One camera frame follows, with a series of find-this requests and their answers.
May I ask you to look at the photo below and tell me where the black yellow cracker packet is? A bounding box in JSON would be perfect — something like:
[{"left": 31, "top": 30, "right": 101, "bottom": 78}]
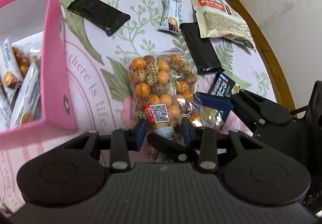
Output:
[{"left": 196, "top": 72, "right": 240, "bottom": 131}]

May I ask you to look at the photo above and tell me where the large coated peanut bag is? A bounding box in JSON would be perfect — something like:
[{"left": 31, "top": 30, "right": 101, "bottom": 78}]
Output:
[{"left": 127, "top": 52, "right": 202, "bottom": 145}]

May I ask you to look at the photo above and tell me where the beige noodle packet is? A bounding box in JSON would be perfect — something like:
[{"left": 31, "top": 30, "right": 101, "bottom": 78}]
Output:
[{"left": 190, "top": 0, "right": 256, "bottom": 51}]

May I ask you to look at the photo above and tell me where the white snack bar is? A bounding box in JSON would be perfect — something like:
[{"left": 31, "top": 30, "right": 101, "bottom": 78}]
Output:
[
  {"left": 0, "top": 88, "right": 12, "bottom": 131},
  {"left": 0, "top": 37, "right": 24, "bottom": 104},
  {"left": 158, "top": 0, "right": 182, "bottom": 34},
  {"left": 10, "top": 62, "right": 40, "bottom": 128}
]

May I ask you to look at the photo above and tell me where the white snack bar bottom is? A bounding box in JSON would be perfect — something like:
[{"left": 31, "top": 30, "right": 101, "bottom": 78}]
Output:
[{"left": 0, "top": 88, "right": 12, "bottom": 131}]

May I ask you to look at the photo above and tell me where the small coated peanut bag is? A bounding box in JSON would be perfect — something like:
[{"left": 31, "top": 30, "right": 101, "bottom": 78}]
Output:
[{"left": 12, "top": 46, "right": 41, "bottom": 77}]

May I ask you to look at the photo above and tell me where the white snack bar top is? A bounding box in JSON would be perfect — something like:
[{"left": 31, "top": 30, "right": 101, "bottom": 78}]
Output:
[{"left": 158, "top": 0, "right": 182, "bottom": 34}]

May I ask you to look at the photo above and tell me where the floral bed sheet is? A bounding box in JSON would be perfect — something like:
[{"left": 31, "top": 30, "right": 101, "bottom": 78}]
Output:
[{"left": 1, "top": 0, "right": 275, "bottom": 213}]

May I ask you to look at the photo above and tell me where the black flat snack packet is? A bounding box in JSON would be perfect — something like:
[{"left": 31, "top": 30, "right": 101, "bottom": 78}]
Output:
[{"left": 67, "top": 0, "right": 130, "bottom": 36}]

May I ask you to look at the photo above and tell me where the pink cardboard box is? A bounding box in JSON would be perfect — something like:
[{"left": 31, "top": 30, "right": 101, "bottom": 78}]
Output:
[{"left": 1, "top": 0, "right": 76, "bottom": 149}]

